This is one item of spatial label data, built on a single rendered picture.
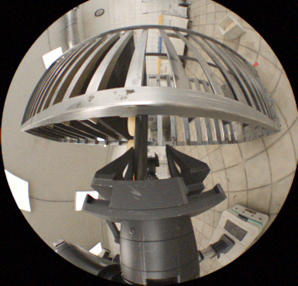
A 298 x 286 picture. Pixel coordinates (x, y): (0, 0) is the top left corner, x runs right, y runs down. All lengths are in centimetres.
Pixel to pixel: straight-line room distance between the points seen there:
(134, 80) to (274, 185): 107
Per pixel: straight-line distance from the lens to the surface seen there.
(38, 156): 221
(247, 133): 89
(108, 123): 24
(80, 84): 29
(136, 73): 19
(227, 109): 16
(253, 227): 92
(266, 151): 97
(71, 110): 16
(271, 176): 99
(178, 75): 20
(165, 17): 261
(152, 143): 54
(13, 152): 209
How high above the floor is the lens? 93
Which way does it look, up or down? level
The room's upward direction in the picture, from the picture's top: 90 degrees counter-clockwise
